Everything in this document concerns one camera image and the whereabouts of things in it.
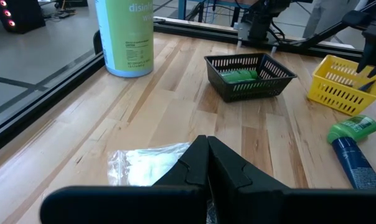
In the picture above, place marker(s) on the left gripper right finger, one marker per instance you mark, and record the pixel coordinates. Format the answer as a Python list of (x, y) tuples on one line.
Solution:
[(228, 177)]

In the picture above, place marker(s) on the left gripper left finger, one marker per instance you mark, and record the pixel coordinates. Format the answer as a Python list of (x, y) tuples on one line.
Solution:
[(194, 171)]

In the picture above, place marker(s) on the cotton ball bag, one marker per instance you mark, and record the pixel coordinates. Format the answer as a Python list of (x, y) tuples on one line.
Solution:
[(138, 165)]

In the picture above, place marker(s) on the green travel bottle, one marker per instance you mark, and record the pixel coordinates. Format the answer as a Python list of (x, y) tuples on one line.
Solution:
[(234, 79), (242, 73), (353, 127)]

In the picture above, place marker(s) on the navy blue tube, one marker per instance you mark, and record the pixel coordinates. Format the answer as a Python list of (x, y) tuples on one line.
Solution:
[(356, 165)]

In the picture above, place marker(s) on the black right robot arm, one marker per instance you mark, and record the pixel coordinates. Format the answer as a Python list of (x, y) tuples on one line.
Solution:
[(262, 18)]

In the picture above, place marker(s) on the yellow plastic basket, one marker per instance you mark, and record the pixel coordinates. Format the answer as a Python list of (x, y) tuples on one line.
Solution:
[(334, 93)]

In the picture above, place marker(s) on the black plastic basket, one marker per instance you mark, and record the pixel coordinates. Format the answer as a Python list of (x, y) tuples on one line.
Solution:
[(253, 91)]

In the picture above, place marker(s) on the green disinfecting wipes canister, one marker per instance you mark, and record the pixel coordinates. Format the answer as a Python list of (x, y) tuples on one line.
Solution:
[(125, 40)]

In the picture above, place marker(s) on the blue-grey metal cart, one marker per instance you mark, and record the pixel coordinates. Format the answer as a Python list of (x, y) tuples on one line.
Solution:
[(182, 7)]

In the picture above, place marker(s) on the computer tower red lights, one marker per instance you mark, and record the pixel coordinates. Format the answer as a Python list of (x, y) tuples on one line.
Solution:
[(23, 15)]

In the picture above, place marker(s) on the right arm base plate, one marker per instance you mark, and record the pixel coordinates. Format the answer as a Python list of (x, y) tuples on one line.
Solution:
[(269, 44)]

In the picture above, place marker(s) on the black frame clamp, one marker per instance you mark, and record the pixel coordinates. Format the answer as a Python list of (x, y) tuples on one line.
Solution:
[(97, 43)]

